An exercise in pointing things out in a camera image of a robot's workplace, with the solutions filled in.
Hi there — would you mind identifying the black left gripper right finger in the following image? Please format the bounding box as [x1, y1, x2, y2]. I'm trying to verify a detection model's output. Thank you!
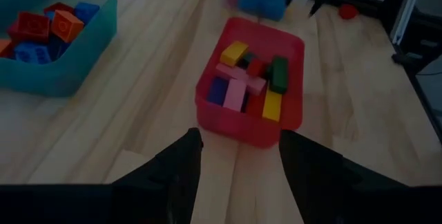
[278, 129, 442, 224]

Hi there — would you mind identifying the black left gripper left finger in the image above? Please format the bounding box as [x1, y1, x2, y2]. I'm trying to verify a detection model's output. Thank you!
[110, 127, 204, 224]

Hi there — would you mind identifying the short green block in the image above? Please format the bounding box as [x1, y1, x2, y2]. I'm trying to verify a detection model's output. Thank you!
[240, 52, 258, 70]

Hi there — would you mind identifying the long red block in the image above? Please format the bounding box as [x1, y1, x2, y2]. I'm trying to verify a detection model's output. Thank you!
[245, 57, 267, 78]

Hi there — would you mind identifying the long yellow block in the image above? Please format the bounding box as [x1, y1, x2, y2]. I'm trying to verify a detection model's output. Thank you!
[261, 89, 284, 123]
[220, 40, 250, 68]

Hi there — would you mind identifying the long pink block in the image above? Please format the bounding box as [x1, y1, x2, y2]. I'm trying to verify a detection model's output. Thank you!
[222, 78, 248, 113]
[215, 62, 268, 97]

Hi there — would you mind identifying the small orange block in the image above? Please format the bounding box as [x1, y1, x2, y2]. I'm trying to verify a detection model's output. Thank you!
[50, 9, 85, 44]
[0, 38, 13, 59]

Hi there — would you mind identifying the small blue block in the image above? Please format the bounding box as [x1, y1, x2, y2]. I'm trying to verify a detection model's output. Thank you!
[73, 1, 101, 25]
[13, 41, 53, 65]

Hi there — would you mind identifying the small red block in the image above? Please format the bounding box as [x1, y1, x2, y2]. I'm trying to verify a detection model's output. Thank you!
[338, 3, 360, 21]
[43, 1, 75, 15]
[16, 11, 51, 44]

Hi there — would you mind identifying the large blue block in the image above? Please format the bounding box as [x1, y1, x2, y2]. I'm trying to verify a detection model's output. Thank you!
[237, 0, 288, 22]

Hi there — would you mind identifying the red translucent plastic bin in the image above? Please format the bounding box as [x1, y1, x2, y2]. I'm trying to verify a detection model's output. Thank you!
[195, 17, 305, 149]

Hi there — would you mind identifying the teal translucent plastic bin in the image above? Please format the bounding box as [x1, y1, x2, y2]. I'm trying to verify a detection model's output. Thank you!
[0, 0, 118, 97]

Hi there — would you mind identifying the silver aluminium rail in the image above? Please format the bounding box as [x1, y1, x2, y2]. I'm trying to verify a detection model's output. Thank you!
[391, 0, 425, 46]

